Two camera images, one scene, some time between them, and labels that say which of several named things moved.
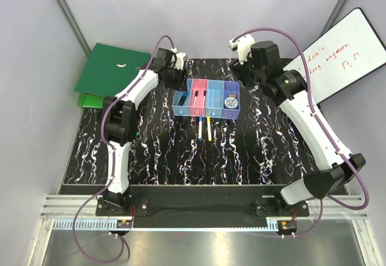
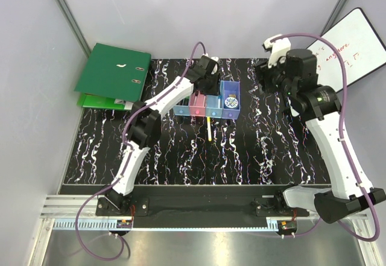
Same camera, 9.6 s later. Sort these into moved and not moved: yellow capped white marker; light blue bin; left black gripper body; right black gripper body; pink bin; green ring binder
Moved: left black gripper body; right black gripper body
Not moved: light blue bin; green ring binder; pink bin; yellow capped white marker
